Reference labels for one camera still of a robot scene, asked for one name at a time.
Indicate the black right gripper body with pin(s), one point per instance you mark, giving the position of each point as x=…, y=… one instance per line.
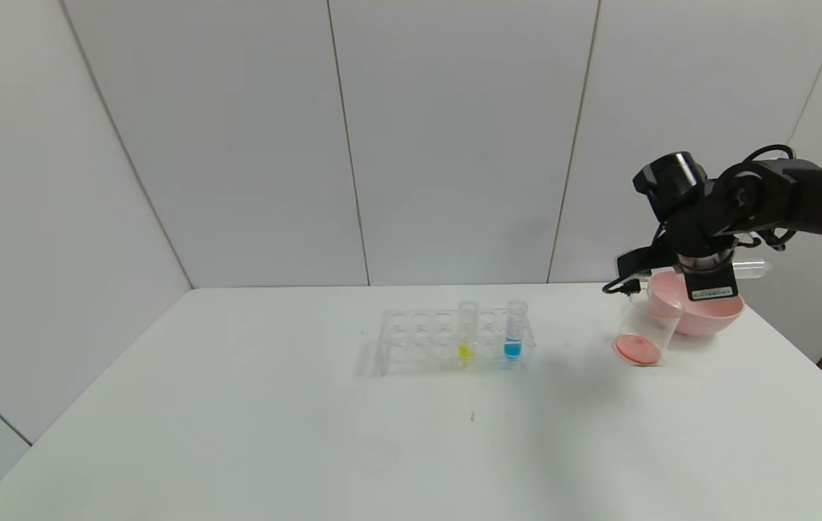
x=710, y=286

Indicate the test tube with red pigment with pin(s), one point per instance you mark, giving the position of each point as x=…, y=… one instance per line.
x=751, y=270

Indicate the test tube with yellow pigment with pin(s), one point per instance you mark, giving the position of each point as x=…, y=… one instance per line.
x=466, y=351

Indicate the clear glass beaker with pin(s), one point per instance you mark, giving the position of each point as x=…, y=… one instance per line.
x=639, y=347

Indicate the test tube with blue pigment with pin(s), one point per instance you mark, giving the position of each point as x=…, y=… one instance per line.
x=512, y=350

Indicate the clear plastic test tube rack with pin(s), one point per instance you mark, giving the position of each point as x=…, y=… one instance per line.
x=425, y=362

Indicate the pink bowl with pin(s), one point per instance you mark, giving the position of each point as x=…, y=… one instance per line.
x=708, y=318

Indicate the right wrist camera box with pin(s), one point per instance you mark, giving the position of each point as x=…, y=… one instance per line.
x=639, y=260

